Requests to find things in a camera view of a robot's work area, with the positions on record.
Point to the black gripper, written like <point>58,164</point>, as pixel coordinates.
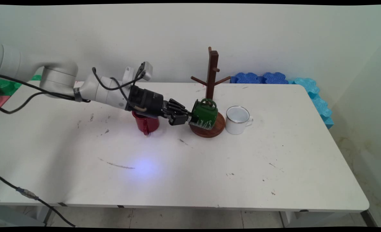
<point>148,101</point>

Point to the green enamel mug white lettering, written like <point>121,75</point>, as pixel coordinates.
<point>206,112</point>

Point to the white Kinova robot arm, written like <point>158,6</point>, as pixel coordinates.
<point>61,77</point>

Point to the red enamel mug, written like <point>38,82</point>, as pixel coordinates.
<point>148,124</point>

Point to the dark wooden mug tree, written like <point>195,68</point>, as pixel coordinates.
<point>213,71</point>

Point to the dark blue foam block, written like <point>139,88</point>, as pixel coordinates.
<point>275,78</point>
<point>246,78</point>

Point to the blue foam mats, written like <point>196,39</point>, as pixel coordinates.
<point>319,104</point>

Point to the white table leg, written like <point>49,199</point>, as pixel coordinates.
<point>306,218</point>

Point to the green foam mat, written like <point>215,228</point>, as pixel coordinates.
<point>6,86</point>

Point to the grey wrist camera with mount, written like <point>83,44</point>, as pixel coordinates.
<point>147,71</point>

